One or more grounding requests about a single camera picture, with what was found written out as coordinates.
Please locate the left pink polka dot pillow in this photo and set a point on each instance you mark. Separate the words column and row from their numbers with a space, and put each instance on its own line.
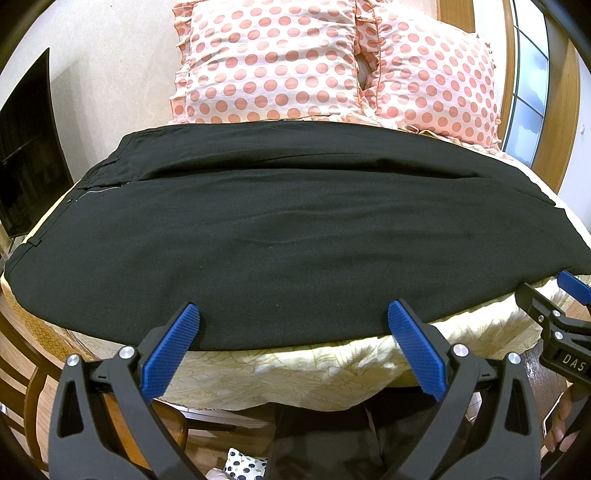
column 248, row 61

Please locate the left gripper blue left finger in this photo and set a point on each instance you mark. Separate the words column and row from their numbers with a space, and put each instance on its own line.
column 83, row 442

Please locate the person's right hand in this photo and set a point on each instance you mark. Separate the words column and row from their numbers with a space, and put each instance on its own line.
column 556, row 438

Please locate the white dotted slipper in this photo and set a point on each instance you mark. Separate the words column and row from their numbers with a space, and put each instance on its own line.
column 244, row 467

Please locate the right pink polka dot pillow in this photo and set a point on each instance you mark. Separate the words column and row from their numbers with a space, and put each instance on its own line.
column 427, row 75

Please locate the pink polka dot pillow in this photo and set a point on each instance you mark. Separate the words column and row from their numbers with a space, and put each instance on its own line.
column 248, row 61
column 427, row 75

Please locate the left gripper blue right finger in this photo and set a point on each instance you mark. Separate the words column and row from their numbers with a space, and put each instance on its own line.
column 484, row 425

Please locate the wooden framed window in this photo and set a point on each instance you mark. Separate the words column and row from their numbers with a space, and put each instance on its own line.
column 539, row 75

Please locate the black pants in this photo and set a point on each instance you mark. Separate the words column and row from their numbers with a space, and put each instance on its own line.
column 295, row 230

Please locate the black television screen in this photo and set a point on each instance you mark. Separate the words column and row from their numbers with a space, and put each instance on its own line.
column 34, row 173

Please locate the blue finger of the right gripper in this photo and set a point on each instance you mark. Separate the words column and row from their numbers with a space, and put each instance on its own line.
column 574, row 287

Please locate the wooden chair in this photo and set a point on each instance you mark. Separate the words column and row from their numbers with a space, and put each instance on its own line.
column 28, row 385

